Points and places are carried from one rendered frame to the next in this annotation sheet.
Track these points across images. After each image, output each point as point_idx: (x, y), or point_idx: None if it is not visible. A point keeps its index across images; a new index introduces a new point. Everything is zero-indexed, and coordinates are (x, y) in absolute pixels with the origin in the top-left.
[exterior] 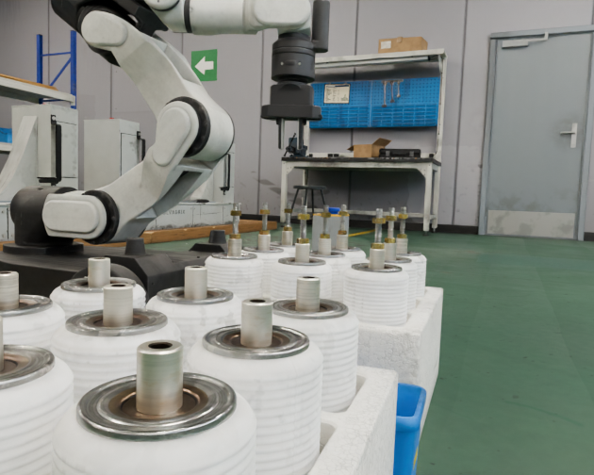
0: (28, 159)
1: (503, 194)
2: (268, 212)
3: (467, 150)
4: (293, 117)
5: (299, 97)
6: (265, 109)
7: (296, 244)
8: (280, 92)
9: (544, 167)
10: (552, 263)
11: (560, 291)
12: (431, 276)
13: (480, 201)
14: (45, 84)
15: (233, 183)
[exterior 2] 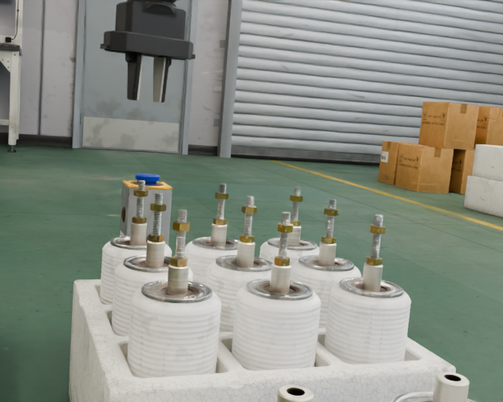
0: None
1: (100, 97)
2: (165, 208)
3: (55, 37)
4: (160, 55)
5: (171, 26)
6: (120, 39)
7: (278, 267)
8: (144, 15)
9: (147, 67)
10: (200, 191)
11: (255, 232)
12: (107, 224)
13: (73, 104)
14: None
15: None
